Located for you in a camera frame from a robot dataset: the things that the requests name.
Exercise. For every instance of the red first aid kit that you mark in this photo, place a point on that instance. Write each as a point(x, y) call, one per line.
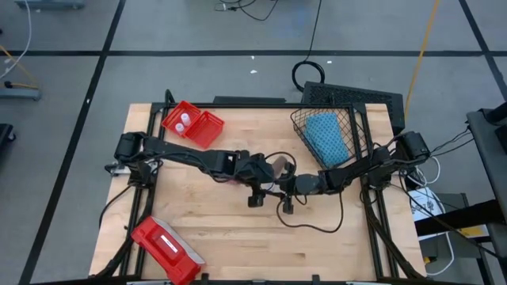
point(166, 249)

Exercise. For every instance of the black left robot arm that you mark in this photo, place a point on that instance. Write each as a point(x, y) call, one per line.
point(190, 154)

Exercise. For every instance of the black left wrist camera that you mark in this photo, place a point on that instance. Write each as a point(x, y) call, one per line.
point(256, 200)

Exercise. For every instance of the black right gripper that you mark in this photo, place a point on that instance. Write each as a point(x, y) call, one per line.
point(309, 184)

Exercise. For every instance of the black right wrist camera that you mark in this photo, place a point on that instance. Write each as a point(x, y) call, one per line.
point(288, 206)

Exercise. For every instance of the white paper box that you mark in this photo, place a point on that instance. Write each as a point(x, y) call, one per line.
point(425, 204)

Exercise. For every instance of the black aluminium table frame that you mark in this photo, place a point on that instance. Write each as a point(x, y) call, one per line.
point(253, 105)

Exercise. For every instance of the blue patterned pack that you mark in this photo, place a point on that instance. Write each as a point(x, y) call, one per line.
point(326, 138)

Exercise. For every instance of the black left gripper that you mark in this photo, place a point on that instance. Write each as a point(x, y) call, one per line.
point(255, 168)

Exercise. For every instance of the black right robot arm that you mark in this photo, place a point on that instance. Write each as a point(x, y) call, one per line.
point(356, 168)

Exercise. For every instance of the grey power strip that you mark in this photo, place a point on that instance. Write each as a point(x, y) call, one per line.
point(20, 94)

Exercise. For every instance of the grey desk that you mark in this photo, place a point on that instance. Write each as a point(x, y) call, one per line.
point(487, 150)

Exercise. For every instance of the red plastic basket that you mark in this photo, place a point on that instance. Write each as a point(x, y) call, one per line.
point(206, 130)
point(174, 115)

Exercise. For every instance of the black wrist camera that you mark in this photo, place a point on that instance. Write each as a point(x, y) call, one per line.
point(256, 200)
point(288, 206)

